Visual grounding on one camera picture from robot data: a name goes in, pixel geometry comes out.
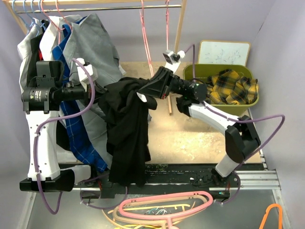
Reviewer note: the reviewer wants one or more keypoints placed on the blue checked shirt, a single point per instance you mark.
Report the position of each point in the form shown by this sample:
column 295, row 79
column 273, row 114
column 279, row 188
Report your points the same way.
column 80, row 144

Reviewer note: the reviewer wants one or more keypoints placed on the light grey shirt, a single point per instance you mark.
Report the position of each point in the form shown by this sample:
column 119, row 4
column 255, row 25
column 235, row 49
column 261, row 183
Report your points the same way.
column 25, row 53

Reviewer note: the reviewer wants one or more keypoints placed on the yellow plaid shirt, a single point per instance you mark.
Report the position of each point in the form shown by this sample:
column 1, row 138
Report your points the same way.
column 231, row 88

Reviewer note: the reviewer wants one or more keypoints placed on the pink wire hanger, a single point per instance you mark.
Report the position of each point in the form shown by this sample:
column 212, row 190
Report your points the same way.
column 167, row 23

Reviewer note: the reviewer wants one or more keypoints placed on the white shirt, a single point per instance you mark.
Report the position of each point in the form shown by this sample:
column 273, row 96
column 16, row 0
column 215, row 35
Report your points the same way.
column 59, row 42

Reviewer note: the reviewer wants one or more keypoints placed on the yellow plastic hanger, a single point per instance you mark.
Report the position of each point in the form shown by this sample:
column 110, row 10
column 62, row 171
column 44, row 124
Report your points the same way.
column 134, row 226

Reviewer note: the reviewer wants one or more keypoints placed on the red black plaid shirt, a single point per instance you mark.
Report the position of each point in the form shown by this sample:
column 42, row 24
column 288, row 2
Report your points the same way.
column 40, row 55

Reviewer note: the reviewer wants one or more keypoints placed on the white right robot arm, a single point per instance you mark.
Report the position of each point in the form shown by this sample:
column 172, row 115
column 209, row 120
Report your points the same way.
column 241, row 137

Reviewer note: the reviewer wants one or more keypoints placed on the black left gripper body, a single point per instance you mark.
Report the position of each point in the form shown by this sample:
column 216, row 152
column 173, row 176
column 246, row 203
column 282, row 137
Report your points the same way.
column 87, row 95

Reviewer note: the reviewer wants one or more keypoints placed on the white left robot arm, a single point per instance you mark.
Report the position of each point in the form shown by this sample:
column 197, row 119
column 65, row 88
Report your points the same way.
column 41, row 105

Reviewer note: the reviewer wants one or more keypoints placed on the olive green plastic bin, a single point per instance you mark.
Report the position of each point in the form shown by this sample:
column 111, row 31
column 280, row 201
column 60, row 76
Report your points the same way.
column 201, row 73

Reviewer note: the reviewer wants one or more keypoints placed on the wooden clothes rack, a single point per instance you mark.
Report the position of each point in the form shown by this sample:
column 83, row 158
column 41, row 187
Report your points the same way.
column 45, row 6

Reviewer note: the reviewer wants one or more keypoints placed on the small whiteboard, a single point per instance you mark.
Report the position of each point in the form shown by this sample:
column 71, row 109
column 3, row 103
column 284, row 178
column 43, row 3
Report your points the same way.
column 223, row 52

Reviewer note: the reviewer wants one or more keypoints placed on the pink hanger on rack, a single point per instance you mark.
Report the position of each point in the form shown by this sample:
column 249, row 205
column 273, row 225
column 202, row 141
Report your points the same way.
column 145, row 40

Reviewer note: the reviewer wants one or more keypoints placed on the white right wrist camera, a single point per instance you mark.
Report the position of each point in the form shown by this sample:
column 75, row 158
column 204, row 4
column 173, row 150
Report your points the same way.
column 173, row 60

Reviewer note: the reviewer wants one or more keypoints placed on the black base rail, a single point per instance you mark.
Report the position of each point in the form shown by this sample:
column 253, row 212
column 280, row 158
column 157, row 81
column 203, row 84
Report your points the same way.
column 171, row 178

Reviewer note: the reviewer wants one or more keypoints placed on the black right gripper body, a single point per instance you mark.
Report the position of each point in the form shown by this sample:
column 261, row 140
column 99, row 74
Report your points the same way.
column 172, row 85

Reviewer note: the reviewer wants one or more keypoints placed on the blue wire hanger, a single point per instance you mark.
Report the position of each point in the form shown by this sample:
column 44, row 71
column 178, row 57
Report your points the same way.
column 27, row 18

